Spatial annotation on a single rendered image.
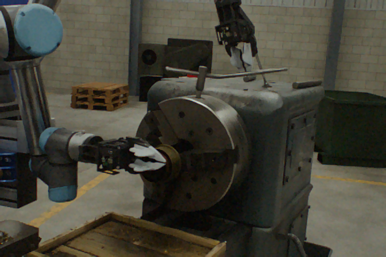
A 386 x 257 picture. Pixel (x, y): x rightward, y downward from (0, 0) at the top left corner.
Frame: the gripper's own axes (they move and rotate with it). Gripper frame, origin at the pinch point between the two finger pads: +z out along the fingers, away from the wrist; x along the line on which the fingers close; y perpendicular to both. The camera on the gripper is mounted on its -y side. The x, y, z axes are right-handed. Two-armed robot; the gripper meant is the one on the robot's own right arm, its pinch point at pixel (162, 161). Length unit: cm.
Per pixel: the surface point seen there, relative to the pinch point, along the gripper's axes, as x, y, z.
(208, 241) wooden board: -19.9, -6.9, 10.2
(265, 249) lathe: -30.9, -33.2, 16.3
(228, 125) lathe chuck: 7.6, -17.1, 8.5
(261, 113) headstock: 9.6, -30.9, 12.2
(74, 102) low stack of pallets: -98, -557, -568
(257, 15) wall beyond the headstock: 106, -945, -356
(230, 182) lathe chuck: -6.7, -15.4, 11.2
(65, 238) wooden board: -20.8, 11.2, -19.7
